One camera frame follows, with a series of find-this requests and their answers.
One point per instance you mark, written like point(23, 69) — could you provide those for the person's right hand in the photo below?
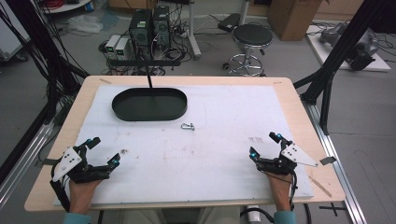
point(280, 191)

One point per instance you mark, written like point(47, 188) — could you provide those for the white cylinder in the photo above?
point(253, 214)

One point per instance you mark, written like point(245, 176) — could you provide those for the white foam mat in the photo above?
point(193, 161)

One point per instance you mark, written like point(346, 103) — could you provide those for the small silver metal part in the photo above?
point(187, 126)

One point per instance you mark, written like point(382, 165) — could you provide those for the person's right teal sleeve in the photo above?
point(285, 217)

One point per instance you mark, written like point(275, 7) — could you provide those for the black computer tower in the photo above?
point(162, 25)
point(140, 26)

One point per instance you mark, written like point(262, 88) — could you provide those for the black tape piece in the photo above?
point(328, 160)

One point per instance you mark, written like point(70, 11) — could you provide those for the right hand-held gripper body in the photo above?
point(297, 155)

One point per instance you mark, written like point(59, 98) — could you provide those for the person's teal sleeve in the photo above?
point(285, 217)
point(76, 218)

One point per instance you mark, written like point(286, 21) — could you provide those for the grey black robot parts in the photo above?
point(358, 46)

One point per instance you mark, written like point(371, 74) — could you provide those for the aluminium rail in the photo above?
point(21, 161)
point(339, 174)

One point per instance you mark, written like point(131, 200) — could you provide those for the black round stool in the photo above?
point(252, 35)

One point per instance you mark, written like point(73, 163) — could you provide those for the person's left teal sleeve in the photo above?
point(76, 218)

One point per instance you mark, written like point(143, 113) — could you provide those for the brown cardboard box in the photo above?
point(292, 18)

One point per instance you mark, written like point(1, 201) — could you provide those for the black camera stand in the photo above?
point(146, 62)

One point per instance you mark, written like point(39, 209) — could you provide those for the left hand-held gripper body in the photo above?
point(69, 160)

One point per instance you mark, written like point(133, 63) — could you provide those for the black metal frame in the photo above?
point(336, 53)
point(40, 43)

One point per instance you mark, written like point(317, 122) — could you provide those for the white desk leg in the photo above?
point(193, 31)

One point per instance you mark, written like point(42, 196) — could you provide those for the grey tape piece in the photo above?
point(49, 161)

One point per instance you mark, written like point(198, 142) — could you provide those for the white floor board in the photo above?
point(378, 63)

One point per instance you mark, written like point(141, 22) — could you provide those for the clear plastic bag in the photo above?
point(84, 24)

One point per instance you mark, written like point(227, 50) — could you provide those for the white power supply unit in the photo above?
point(122, 48)
point(111, 45)

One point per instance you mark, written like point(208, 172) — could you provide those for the thin wooden stick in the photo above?
point(320, 187)

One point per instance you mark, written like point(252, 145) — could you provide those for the person's left hand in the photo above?
point(81, 194)

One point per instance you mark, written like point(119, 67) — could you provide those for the black oval tray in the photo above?
point(149, 105)

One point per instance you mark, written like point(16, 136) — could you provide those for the black flat box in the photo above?
point(229, 22)

